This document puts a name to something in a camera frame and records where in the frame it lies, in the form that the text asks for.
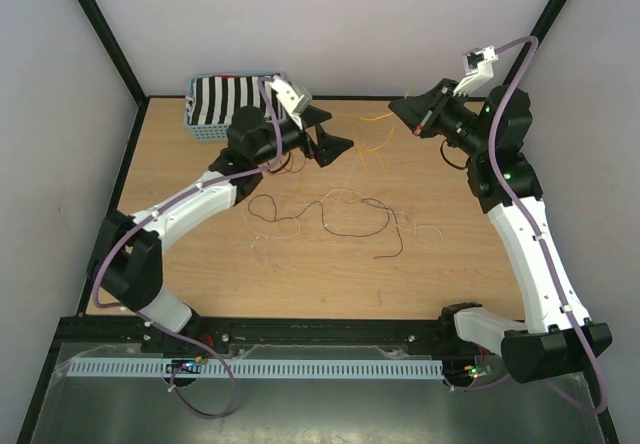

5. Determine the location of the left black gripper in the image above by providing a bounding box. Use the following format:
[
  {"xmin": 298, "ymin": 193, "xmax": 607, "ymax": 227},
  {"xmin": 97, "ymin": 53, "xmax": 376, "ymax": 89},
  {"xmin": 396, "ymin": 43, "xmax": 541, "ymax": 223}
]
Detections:
[{"xmin": 253, "ymin": 106, "xmax": 353, "ymax": 167}]

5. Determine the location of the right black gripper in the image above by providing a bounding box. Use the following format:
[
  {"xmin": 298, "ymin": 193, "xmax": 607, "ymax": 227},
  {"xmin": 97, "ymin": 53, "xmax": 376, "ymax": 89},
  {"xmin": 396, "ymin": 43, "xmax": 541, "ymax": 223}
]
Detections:
[{"xmin": 390, "ymin": 78, "xmax": 492, "ymax": 160}]

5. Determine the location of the yellow wire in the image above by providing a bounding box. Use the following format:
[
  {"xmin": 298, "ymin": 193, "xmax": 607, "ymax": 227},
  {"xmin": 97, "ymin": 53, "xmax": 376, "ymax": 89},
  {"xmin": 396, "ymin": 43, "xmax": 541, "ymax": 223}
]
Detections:
[{"xmin": 284, "ymin": 111, "xmax": 399, "ymax": 205}]

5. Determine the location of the white zip tie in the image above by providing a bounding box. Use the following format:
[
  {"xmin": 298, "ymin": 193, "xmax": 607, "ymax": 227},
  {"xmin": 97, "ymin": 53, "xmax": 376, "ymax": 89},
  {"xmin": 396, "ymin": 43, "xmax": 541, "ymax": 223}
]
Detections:
[{"xmin": 338, "ymin": 144, "xmax": 365, "ymax": 200}]

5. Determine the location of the dark purple wire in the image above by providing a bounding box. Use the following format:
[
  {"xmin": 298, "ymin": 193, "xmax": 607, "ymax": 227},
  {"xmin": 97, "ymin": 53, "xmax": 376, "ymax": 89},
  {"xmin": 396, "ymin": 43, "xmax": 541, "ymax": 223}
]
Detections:
[{"xmin": 247, "ymin": 193, "xmax": 405, "ymax": 260}]

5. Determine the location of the white wire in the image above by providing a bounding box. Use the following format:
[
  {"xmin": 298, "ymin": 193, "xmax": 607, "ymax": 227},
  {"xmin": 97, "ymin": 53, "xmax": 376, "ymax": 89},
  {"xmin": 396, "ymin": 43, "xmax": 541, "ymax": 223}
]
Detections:
[{"xmin": 240, "ymin": 188, "xmax": 445, "ymax": 250}]

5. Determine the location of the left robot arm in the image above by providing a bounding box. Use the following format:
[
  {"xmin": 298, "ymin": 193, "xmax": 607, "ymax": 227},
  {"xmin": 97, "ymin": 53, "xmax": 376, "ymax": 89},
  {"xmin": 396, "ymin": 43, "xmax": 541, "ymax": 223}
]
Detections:
[{"xmin": 87, "ymin": 106, "xmax": 354, "ymax": 352}]

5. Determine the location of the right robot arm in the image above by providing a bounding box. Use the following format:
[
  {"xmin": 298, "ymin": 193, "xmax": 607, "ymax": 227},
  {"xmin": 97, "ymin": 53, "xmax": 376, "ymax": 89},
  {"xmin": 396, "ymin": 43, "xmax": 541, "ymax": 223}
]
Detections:
[{"xmin": 389, "ymin": 79, "xmax": 612, "ymax": 383}]

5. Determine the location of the light blue plastic basket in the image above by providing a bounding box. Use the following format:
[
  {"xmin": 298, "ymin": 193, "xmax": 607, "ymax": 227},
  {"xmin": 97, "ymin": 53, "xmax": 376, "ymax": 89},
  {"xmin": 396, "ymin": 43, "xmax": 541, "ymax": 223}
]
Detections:
[{"xmin": 183, "ymin": 71, "xmax": 288, "ymax": 142}]

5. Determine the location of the black white striped cloth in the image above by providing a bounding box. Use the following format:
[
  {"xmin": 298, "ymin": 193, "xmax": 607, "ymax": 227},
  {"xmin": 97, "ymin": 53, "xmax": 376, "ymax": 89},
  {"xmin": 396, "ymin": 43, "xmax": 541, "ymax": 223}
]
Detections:
[{"xmin": 185, "ymin": 75, "xmax": 280, "ymax": 126}]

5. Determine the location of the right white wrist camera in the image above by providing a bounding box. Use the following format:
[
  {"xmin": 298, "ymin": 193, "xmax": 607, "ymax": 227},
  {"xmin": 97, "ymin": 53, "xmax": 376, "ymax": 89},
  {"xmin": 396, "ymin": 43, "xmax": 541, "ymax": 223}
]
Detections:
[{"xmin": 453, "ymin": 46, "xmax": 498, "ymax": 97}]

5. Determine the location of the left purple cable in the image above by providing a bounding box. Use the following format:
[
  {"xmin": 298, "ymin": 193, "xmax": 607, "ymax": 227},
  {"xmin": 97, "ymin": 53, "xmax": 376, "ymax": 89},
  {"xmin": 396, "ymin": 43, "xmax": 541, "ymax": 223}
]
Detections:
[{"xmin": 90, "ymin": 74, "xmax": 289, "ymax": 418}]

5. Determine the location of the light blue slotted cable duct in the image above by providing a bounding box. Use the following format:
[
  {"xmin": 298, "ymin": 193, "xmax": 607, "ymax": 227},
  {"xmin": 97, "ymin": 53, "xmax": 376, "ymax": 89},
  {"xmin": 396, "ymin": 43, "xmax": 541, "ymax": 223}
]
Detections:
[{"xmin": 63, "ymin": 358, "xmax": 443, "ymax": 380}]

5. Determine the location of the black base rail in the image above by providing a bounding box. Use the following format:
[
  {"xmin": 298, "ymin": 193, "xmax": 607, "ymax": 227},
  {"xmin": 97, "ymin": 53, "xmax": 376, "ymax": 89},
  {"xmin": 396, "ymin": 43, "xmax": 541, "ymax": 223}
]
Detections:
[{"xmin": 54, "ymin": 316, "xmax": 482, "ymax": 359}]

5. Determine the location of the black enclosure frame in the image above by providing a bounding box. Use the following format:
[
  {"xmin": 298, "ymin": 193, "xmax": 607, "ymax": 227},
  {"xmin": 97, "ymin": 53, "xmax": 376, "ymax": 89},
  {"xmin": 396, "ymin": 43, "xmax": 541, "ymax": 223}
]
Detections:
[{"xmin": 14, "ymin": 0, "xmax": 621, "ymax": 444}]

